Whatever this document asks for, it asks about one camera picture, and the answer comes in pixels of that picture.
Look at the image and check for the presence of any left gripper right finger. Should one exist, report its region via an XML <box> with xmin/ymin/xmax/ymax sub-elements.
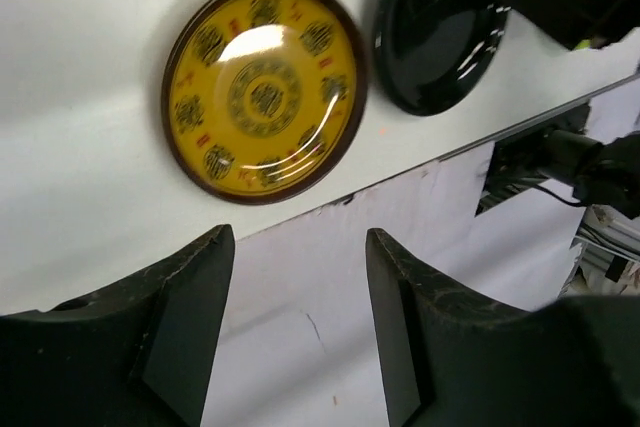
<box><xmin>366</xmin><ymin>228</ymin><xmax>639</xmax><ymax>426</ymax></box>

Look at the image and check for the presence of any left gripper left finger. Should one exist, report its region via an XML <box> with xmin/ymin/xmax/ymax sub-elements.
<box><xmin>1</xmin><ymin>225</ymin><xmax>235</xmax><ymax>426</ymax></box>

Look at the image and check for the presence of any black plate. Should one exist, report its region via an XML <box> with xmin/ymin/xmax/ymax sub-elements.
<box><xmin>373</xmin><ymin>0</ymin><xmax>509</xmax><ymax>117</ymax></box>

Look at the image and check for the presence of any yellow patterned plate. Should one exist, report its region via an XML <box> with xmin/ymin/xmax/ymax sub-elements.
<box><xmin>160</xmin><ymin>0</ymin><xmax>368</xmax><ymax>205</ymax></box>

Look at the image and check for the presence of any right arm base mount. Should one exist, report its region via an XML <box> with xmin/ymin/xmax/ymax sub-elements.
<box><xmin>471</xmin><ymin>104</ymin><xmax>639</xmax><ymax>308</ymax></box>

